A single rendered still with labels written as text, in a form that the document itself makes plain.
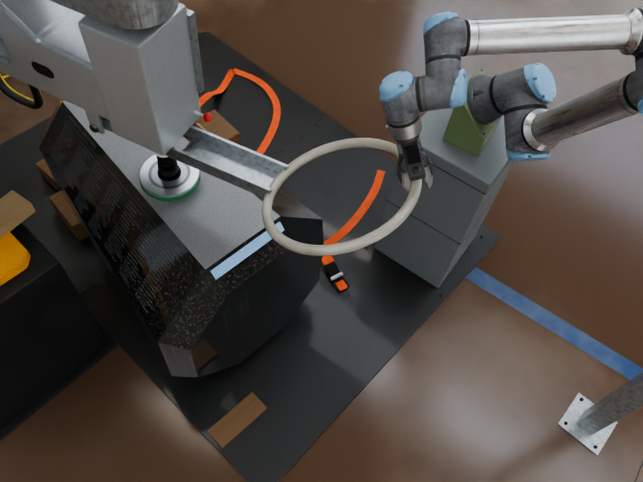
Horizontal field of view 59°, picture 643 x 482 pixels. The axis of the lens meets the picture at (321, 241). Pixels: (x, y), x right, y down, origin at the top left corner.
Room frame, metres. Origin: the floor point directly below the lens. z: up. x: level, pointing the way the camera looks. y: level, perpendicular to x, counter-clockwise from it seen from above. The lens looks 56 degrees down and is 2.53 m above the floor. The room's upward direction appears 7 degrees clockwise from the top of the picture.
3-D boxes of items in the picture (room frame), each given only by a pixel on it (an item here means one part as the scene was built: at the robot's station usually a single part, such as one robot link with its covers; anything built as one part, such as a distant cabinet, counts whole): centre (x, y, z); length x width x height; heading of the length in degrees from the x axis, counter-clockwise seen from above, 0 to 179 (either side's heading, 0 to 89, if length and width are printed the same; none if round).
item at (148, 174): (1.31, 0.58, 0.89); 0.21 x 0.21 x 0.01
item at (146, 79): (1.33, 0.66, 1.33); 0.36 x 0.22 x 0.45; 69
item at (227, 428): (0.70, 0.26, 0.02); 0.25 x 0.10 x 0.01; 140
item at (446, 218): (1.76, -0.55, 0.43); 0.50 x 0.50 x 0.85; 60
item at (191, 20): (1.39, 0.48, 1.38); 0.08 x 0.03 x 0.28; 69
